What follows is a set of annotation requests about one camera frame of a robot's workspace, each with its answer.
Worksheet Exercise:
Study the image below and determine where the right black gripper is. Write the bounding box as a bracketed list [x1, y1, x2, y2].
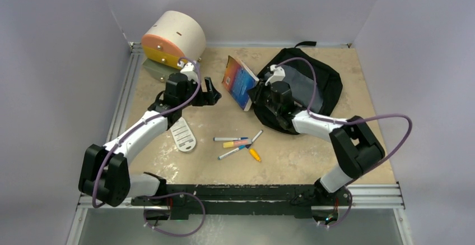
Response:
[247, 78, 281, 114]

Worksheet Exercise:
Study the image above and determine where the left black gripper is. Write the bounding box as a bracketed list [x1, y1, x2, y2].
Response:
[179, 77, 220, 109]

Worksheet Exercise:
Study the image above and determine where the black student backpack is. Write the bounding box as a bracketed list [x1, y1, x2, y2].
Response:
[257, 41, 343, 116]

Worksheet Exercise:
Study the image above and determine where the blue orange book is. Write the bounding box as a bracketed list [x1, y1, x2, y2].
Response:
[222, 56, 259, 112]

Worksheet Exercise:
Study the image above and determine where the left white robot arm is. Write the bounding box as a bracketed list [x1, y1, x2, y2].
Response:
[78, 73, 221, 208]

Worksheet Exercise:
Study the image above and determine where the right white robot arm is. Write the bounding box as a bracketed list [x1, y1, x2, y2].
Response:
[248, 81, 385, 204]

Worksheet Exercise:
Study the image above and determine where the white marker blue cap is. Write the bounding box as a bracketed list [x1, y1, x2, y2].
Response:
[213, 137, 248, 142]

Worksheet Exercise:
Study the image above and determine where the yellow pink highlighter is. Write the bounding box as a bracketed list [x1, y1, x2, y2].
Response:
[222, 139, 252, 149]

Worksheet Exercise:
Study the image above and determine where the white oval label card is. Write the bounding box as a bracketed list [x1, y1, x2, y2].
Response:
[170, 117, 197, 153]

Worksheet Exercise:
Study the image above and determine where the white marker lying lower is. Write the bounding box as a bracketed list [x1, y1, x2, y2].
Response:
[218, 146, 245, 160]

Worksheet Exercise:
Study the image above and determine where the cream round drawer cabinet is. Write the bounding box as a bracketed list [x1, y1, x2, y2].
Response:
[141, 11, 207, 82]

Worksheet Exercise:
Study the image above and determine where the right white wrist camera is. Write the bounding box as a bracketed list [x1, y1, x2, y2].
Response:
[265, 64, 286, 86]

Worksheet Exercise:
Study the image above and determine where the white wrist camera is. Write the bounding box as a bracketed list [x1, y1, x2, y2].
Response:
[177, 60, 199, 82]
[265, 64, 286, 86]

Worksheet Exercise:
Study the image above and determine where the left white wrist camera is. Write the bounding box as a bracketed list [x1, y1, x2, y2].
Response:
[177, 60, 199, 82]

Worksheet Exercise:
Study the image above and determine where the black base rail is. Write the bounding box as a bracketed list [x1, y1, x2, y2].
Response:
[129, 183, 353, 222]

